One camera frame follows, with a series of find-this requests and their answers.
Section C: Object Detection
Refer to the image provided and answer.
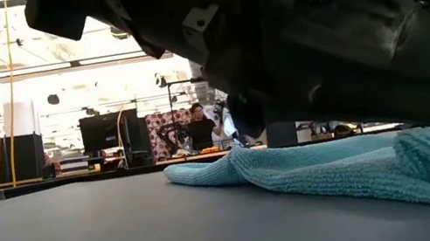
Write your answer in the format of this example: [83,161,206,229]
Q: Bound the light blue microfibre towel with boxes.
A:
[161,111,430,241]

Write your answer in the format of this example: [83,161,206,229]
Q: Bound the black box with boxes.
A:
[263,119,300,150]

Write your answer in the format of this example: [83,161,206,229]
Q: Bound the white cloth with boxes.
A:
[212,106,239,141]

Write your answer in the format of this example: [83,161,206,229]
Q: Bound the thin black metal stand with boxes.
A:
[165,76,216,146]

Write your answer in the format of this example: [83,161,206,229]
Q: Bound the person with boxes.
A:
[183,98,232,152]

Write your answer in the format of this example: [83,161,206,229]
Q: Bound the small orange object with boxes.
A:
[200,145,221,155]

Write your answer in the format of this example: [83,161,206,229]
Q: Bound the red white patterned panel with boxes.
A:
[144,107,199,163]

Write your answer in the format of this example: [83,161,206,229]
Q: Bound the black computer case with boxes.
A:
[121,115,156,169]

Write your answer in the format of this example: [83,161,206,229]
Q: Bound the black monitor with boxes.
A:
[78,107,145,155]

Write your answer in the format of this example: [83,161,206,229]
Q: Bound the round black ceiling fixture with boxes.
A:
[45,93,61,107]

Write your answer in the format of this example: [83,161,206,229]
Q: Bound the stack of white trays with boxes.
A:
[57,154,92,176]

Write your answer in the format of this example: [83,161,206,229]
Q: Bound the white round pillar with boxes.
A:
[0,97,42,141]

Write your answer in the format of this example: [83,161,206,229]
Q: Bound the black cabinet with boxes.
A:
[0,131,50,184]

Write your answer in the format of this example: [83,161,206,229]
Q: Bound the short yellow cable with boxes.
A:
[112,107,135,169]

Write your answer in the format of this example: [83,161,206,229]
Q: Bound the black metal table frame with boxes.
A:
[0,116,405,204]

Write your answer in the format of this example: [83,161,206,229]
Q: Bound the long yellow cable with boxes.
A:
[0,0,39,188]

